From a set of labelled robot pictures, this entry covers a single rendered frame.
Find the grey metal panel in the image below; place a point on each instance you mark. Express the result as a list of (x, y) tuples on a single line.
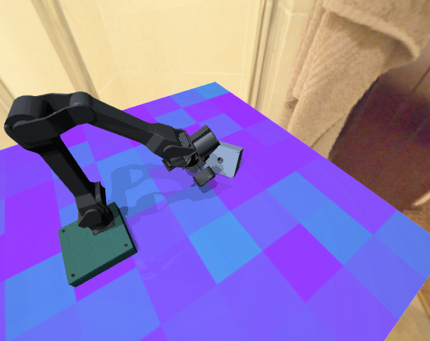
[(225, 159)]

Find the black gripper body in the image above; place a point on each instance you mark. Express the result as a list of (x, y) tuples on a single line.
[(204, 175)]

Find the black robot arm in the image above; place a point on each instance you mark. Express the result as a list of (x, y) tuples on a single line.
[(36, 123)]

